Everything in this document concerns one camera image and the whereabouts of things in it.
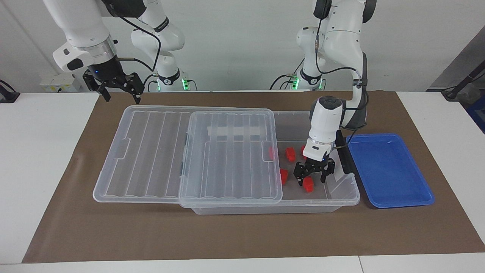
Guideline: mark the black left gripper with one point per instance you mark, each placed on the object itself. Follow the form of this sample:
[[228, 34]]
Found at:
[[316, 163]]

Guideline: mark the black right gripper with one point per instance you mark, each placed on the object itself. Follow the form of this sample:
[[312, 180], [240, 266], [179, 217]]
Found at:
[[108, 74]]

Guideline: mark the red toy block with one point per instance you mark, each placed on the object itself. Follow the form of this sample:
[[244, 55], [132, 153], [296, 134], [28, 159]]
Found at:
[[271, 152], [303, 150], [290, 153], [283, 176], [308, 184]]

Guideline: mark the clear ribbed box lid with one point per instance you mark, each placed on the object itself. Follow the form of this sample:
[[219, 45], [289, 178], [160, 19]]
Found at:
[[144, 159]]

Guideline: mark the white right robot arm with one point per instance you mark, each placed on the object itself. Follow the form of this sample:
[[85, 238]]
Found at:
[[83, 26]]

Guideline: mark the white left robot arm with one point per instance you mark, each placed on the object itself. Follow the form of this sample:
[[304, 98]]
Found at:
[[341, 45]]

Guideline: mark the black box latch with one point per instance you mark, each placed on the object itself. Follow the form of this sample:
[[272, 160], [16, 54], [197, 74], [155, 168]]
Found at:
[[345, 159]]

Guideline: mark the clear plastic storage box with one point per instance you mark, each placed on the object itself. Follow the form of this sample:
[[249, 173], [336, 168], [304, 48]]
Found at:
[[265, 209]]

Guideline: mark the blue plastic tray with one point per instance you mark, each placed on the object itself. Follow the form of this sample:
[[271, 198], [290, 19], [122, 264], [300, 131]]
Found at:
[[390, 170]]

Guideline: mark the white power strip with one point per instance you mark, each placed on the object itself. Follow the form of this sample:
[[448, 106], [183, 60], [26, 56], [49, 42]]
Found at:
[[57, 83]]

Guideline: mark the brown paper table mat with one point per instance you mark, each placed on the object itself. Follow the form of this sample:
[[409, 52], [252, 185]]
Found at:
[[242, 235]]

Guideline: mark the black clamp base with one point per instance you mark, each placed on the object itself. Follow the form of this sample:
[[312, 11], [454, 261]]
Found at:
[[7, 96]]

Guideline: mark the black stand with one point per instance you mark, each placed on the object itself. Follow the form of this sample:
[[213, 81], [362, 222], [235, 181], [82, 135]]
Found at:
[[454, 91]]

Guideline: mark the blue crate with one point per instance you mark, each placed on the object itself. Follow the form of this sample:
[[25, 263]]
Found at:
[[478, 113]]

